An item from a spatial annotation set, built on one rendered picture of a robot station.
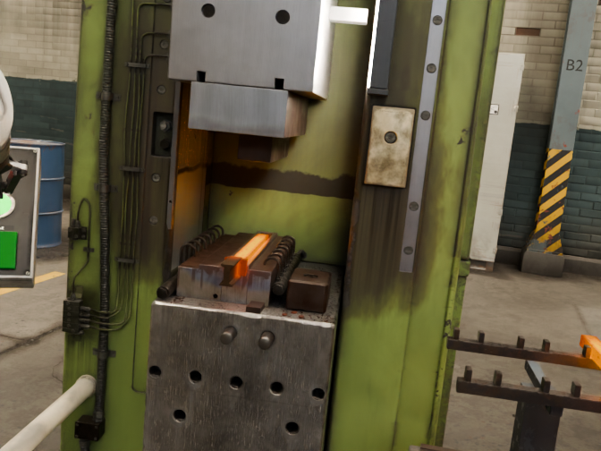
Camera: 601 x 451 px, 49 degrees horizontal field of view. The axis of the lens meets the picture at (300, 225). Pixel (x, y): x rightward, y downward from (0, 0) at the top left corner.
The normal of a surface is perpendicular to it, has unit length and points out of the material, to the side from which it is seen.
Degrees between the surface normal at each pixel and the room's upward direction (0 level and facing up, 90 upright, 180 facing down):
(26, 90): 88
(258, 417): 90
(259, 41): 90
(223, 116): 90
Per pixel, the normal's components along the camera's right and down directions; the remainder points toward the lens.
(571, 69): -0.28, 0.13
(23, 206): 0.33, -0.33
